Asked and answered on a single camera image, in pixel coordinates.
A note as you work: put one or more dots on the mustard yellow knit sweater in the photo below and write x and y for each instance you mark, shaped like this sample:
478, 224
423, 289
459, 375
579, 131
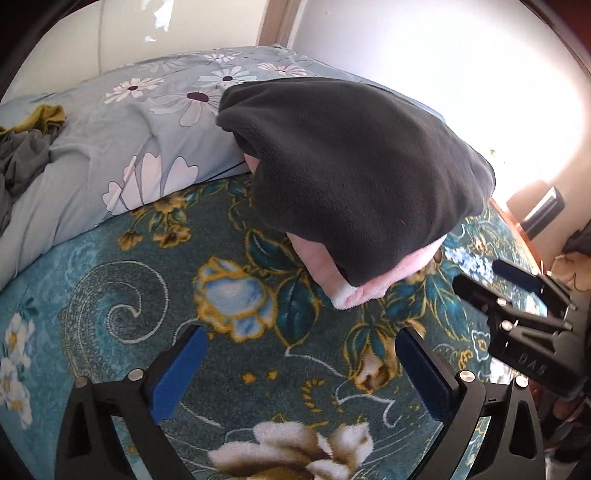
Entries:
47, 119

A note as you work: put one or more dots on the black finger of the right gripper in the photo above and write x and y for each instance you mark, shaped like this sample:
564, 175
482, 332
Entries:
554, 295
499, 309

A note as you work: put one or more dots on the black box on nightstand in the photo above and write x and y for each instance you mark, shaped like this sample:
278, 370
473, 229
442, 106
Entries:
544, 213

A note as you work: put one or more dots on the dark grey crumpled garment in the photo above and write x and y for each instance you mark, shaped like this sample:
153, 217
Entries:
24, 156

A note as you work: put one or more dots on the light blue floral quilt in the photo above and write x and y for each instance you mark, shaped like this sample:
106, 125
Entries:
132, 136

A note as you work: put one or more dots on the red wooden headboard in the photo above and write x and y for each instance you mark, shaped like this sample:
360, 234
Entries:
517, 229

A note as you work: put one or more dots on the dark grey fleece jacket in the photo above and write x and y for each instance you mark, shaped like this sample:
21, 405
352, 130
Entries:
365, 183

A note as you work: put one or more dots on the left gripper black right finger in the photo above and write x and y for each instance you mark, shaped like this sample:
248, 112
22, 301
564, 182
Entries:
512, 447

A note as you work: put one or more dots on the person's right hand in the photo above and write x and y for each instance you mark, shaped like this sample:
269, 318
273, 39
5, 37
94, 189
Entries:
556, 415

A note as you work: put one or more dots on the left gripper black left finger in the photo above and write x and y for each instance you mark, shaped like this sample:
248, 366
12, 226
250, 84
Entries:
88, 446

